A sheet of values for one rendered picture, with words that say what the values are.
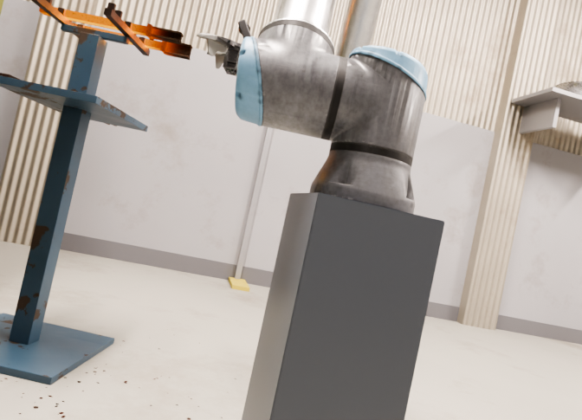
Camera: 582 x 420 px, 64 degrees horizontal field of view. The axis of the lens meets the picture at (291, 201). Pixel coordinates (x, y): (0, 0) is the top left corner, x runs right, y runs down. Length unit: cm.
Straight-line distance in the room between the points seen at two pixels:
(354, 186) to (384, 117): 13
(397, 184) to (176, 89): 286
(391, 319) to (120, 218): 287
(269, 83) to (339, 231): 27
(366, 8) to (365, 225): 72
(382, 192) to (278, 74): 26
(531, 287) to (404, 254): 376
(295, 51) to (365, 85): 13
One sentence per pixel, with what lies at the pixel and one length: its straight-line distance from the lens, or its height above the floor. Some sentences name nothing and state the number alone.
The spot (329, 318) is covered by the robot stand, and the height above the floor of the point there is 41.
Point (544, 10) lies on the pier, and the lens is 464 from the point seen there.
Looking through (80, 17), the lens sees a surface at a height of 101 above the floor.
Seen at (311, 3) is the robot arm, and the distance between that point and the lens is 94.
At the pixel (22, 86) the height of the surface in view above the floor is 74.
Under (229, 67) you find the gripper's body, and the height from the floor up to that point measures 95.
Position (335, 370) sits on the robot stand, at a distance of 77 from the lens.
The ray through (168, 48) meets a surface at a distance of 168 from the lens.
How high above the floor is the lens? 55
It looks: 2 degrees up
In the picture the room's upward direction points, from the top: 12 degrees clockwise
